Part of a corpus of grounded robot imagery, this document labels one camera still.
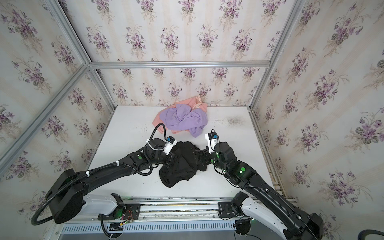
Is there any black cloth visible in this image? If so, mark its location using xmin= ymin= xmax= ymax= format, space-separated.
xmin=159 ymin=142 xmax=207 ymax=188

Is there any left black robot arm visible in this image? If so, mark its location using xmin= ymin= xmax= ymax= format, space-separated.
xmin=31 ymin=136 xmax=177 ymax=226

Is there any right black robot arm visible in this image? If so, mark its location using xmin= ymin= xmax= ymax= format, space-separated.
xmin=193 ymin=142 xmax=324 ymax=240

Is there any purple cloth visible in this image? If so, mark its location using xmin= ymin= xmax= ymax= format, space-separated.
xmin=159 ymin=104 xmax=208 ymax=138

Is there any pink cloth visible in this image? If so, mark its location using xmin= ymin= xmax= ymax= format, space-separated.
xmin=152 ymin=96 xmax=208 ymax=134

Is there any white vent grille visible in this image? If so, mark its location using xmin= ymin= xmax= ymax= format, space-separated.
xmin=61 ymin=220 xmax=235 ymax=235

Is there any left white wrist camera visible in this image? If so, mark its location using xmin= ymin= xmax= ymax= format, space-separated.
xmin=164 ymin=136 xmax=178 ymax=156

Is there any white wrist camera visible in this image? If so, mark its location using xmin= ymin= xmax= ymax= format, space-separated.
xmin=205 ymin=132 xmax=219 ymax=154
xmin=164 ymin=136 xmax=178 ymax=156

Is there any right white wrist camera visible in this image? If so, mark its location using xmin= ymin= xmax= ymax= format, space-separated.
xmin=205 ymin=132 xmax=219 ymax=154

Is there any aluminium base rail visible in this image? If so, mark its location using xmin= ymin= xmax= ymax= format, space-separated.
xmin=52 ymin=196 xmax=302 ymax=224

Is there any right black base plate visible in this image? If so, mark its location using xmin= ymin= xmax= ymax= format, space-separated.
xmin=218 ymin=202 xmax=238 ymax=220

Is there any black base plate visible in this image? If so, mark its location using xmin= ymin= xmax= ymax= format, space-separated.
xmin=218 ymin=202 xmax=238 ymax=220
xmin=98 ymin=204 xmax=141 ymax=221

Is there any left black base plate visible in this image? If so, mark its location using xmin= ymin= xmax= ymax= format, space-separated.
xmin=98 ymin=204 xmax=141 ymax=221

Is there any aluminium frame horizontal bar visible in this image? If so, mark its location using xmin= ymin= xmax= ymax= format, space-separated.
xmin=88 ymin=61 xmax=271 ymax=69

